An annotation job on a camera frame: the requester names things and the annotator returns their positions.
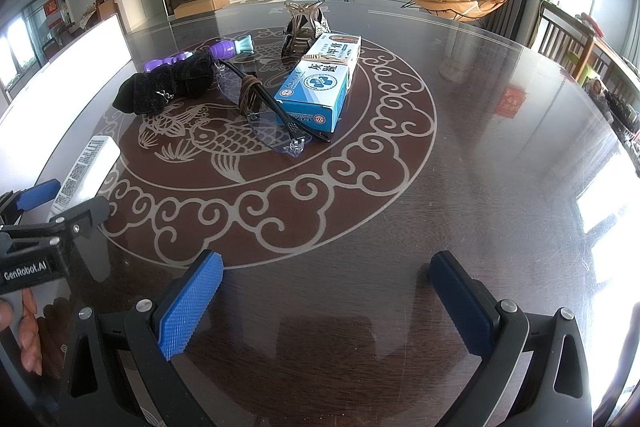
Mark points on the rhinestone claw hair clip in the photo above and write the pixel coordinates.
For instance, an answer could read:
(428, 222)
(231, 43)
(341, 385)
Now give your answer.
(305, 27)

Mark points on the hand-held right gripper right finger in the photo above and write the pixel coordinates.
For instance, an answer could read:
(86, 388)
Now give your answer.
(465, 302)

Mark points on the dark patterned glass desktop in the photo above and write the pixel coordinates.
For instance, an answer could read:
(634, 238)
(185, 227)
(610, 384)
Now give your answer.
(450, 182)

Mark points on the cardboard box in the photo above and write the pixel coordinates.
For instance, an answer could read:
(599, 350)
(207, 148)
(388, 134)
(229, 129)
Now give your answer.
(200, 6)

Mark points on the blue and white carton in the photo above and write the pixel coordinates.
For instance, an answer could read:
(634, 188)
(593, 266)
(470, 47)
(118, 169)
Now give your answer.
(315, 87)

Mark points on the red window poster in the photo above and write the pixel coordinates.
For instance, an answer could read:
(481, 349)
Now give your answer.
(54, 13)

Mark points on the wooden side table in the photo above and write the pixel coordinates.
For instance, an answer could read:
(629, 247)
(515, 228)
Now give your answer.
(106, 7)

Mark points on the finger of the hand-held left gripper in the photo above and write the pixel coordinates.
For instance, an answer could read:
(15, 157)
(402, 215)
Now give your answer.
(82, 214)
(35, 198)

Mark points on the purple and teal toy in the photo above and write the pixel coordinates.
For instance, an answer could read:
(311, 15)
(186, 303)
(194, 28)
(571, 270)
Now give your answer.
(220, 49)

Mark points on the wooden slatted chair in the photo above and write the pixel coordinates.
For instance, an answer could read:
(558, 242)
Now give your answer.
(565, 42)

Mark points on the person's left hand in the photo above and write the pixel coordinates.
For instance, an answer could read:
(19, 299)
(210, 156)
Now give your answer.
(29, 337)

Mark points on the white storage box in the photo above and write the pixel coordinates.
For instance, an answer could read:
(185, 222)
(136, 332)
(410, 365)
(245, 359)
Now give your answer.
(65, 72)

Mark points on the clear lens glasses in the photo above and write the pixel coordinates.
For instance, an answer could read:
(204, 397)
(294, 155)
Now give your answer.
(280, 127)

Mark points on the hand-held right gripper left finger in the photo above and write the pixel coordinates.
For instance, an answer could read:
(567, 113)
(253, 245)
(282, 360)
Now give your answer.
(190, 302)

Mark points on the white tube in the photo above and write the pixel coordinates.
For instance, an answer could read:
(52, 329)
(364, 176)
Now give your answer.
(87, 172)

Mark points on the black velvet hair bow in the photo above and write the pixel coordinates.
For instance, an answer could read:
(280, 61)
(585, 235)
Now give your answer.
(160, 82)

